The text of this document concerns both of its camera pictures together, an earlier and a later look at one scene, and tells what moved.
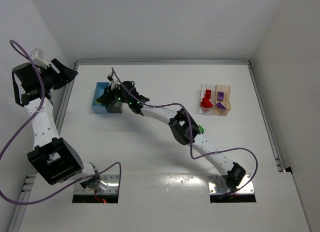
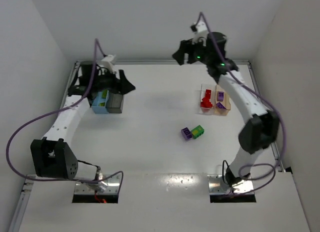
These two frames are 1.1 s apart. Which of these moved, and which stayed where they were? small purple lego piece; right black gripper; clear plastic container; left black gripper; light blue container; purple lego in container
Moved: right black gripper; left black gripper
Stayed: purple lego in container; light blue container; small purple lego piece; clear plastic container
